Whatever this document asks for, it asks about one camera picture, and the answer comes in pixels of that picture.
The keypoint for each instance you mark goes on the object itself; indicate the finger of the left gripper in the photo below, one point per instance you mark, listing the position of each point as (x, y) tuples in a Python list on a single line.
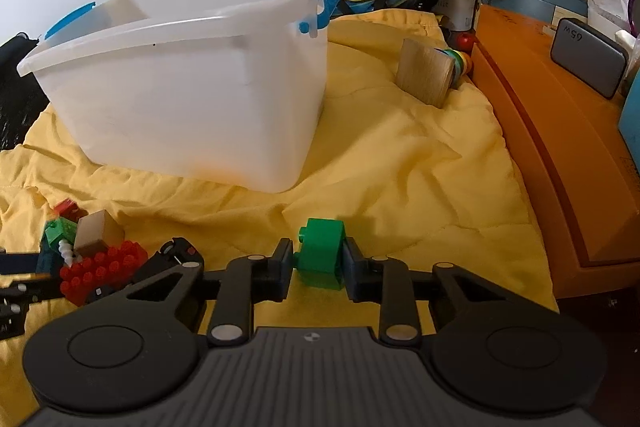
[(16, 300), (13, 264)]

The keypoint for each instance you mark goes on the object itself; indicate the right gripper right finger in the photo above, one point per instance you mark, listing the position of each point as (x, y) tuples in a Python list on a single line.
[(386, 282)]

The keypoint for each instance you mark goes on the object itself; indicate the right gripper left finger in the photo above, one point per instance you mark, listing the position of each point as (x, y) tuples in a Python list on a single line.
[(236, 290)]

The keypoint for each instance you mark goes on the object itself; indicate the green building block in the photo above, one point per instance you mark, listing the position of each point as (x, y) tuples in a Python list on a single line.
[(319, 260)]

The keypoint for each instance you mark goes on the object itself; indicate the wooden cube block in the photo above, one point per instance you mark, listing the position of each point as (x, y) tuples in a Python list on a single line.
[(96, 233)]

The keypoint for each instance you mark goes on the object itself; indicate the long red building block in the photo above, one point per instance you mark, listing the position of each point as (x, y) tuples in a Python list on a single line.
[(113, 268)]

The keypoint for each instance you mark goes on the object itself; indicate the green toy piece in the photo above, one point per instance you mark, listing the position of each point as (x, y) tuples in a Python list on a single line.
[(60, 233)]

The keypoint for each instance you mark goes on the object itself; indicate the small red block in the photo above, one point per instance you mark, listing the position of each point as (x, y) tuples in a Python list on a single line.
[(69, 210)]

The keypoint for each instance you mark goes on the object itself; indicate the black toy car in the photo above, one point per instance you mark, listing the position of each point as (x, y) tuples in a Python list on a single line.
[(178, 251)]

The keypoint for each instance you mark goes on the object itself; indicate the yellow cloth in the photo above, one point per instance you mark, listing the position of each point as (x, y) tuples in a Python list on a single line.
[(410, 181)]

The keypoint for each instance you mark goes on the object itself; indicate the translucent white plastic bin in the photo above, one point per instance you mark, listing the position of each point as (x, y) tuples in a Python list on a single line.
[(228, 91)]

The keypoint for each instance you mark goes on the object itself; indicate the orange box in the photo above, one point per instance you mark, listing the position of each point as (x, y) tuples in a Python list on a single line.
[(579, 175)]

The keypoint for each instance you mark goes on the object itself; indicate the grey power bank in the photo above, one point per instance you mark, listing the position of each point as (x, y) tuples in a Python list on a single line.
[(589, 55)]

